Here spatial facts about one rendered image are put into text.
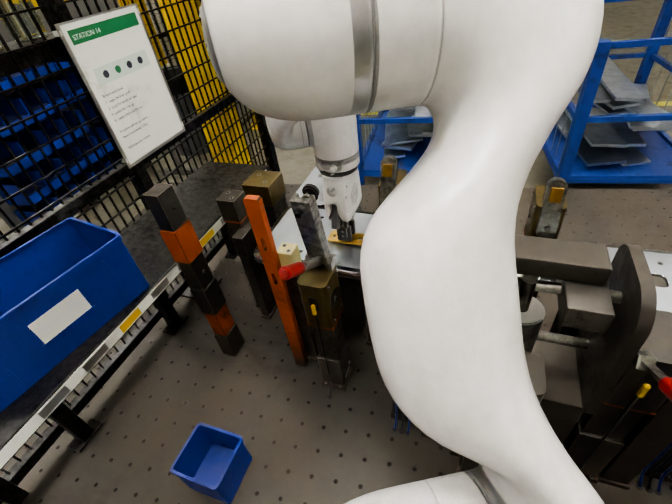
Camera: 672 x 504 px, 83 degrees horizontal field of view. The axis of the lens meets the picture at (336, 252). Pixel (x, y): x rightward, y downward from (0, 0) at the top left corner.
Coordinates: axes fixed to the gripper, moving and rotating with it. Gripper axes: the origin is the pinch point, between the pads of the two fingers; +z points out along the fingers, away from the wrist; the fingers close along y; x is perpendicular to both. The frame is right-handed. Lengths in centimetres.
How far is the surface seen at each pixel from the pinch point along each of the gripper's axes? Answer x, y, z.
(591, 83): -75, 180, 27
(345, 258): -1.6, -6.1, 3.0
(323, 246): -1.8, -15.4, -8.0
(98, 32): 54, 7, -39
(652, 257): -58, 6, 3
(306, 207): -1.0, -17.3, -17.4
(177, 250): 29.9, -18.5, -4.0
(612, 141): -100, 204, 70
